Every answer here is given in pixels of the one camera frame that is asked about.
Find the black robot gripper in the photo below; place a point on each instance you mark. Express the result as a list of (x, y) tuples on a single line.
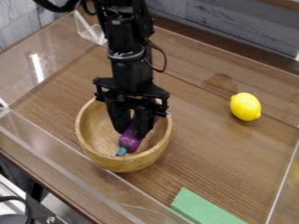
[(130, 90)]

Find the purple toy eggplant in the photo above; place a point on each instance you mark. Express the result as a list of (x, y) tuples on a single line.
[(129, 142)]

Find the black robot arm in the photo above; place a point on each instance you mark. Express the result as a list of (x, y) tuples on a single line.
[(127, 25)]

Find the brown wooden bowl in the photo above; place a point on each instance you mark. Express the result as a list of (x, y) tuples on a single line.
[(98, 139)]

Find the yellow lemon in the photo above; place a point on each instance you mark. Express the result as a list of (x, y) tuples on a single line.
[(246, 107)]

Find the green rectangular block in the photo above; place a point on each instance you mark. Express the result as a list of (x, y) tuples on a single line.
[(199, 210)]

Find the clear acrylic corner bracket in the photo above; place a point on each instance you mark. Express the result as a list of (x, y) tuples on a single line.
[(90, 32)]

